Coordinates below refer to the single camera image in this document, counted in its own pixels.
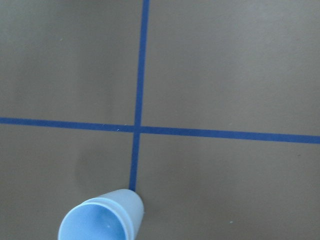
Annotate blue cup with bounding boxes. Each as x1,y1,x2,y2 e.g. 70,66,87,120
94,189,144,240
57,197,135,240

